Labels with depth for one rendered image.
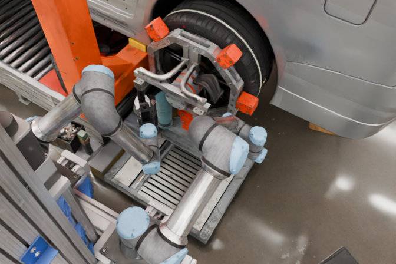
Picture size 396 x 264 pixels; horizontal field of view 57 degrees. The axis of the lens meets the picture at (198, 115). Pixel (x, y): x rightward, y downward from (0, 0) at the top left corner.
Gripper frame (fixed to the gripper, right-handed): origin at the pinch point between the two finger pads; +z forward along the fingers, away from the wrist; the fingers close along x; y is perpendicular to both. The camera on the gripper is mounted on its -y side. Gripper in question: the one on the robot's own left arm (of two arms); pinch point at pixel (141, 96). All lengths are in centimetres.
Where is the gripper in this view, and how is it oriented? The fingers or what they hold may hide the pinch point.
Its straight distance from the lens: 189.9
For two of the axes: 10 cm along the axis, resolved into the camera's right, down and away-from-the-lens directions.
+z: -2.3, -7.9, 5.7
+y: -0.3, 5.9, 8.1
